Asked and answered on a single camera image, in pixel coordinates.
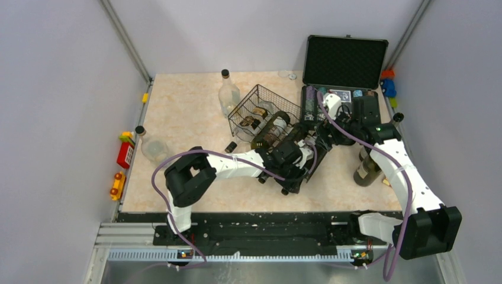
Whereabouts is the green wine bottle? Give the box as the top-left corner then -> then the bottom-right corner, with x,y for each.
280,137 -> 332,196
256,123 -> 311,185
250,111 -> 291,150
392,112 -> 404,124

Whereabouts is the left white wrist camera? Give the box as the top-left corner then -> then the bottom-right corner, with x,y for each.
295,140 -> 317,168

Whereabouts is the blue orange toy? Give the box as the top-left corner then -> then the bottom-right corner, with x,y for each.
380,70 -> 398,108

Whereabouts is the green wine bottle front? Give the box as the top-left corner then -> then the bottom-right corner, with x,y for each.
250,111 -> 291,150

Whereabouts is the square clear liquor bottle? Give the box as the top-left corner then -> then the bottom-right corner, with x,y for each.
236,101 -> 276,142

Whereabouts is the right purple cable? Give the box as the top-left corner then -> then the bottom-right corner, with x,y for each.
316,91 -> 414,282

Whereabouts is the green wine bottle back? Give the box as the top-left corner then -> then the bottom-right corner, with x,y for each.
280,137 -> 332,196

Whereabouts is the black wire wine rack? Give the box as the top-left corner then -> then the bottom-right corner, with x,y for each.
227,84 -> 334,184

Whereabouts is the clear round bottle left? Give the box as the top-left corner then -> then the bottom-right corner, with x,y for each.
135,125 -> 169,166

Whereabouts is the dark bottle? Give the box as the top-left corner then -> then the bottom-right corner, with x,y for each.
353,147 -> 382,187

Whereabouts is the black poker chip case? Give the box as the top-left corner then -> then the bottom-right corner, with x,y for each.
300,35 -> 388,142

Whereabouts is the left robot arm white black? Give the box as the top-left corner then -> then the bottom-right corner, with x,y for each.
164,143 -> 318,245

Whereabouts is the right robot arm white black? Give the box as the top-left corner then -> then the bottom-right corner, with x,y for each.
317,93 -> 462,260

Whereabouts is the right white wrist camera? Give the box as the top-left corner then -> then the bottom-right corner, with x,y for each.
323,93 -> 342,120

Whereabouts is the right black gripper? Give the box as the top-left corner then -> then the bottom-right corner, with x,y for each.
316,105 -> 361,151

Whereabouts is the clear tall glass bottle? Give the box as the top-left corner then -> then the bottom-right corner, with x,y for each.
218,69 -> 240,118

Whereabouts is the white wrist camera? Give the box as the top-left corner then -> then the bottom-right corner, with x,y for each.
295,140 -> 317,168
323,93 -> 342,120

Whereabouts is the small clear glass lid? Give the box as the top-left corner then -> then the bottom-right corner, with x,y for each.
278,70 -> 297,80

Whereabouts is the red toy block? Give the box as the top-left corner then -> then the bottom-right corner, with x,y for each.
116,131 -> 136,169

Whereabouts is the yellow toy car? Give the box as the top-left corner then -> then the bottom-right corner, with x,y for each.
110,172 -> 127,201

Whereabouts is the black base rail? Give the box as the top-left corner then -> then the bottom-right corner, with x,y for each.
117,211 -> 387,258

